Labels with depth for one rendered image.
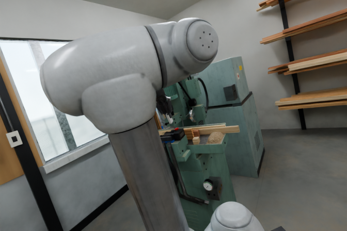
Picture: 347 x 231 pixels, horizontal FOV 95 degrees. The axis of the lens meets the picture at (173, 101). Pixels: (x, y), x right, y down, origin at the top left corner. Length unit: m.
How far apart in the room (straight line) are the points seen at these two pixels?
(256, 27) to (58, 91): 3.15
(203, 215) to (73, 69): 1.27
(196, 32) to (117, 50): 0.13
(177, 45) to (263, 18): 3.03
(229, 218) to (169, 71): 0.47
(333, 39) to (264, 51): 0.83
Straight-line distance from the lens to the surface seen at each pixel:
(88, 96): 0.28
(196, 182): 1.22
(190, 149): 1.09
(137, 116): 0.29
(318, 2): 3.27
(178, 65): 0.30
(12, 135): 2.00
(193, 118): 1.27
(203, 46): 0.28
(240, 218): 0.61
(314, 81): 3.26
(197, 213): 1.39
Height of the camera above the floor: 1.32
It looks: 7 degrees down
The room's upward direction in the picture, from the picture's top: 15 degrees counter-clockwise
